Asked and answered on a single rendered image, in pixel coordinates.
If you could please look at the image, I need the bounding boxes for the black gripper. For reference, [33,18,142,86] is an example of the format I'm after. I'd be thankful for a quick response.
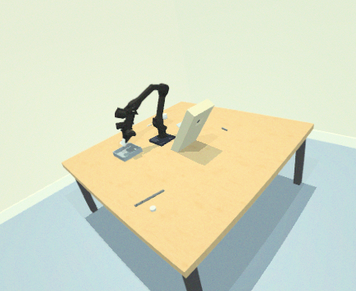
[121,119,136,143]

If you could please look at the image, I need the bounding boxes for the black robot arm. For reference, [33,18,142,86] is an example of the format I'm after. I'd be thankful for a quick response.
[115,84,169,139]

